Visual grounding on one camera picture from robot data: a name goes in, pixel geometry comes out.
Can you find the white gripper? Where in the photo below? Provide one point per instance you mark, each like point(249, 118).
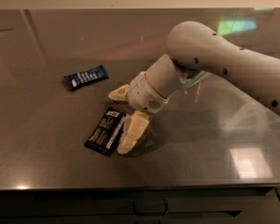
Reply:
point(142, 92)

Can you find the black rxbar chocolate bar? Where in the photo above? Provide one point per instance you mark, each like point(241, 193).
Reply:
point(105, 137)

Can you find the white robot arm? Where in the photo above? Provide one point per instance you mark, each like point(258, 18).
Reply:
point(195, 51)

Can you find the blue snack bar wrapper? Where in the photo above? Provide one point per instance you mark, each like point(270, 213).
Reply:
point(84, 78)

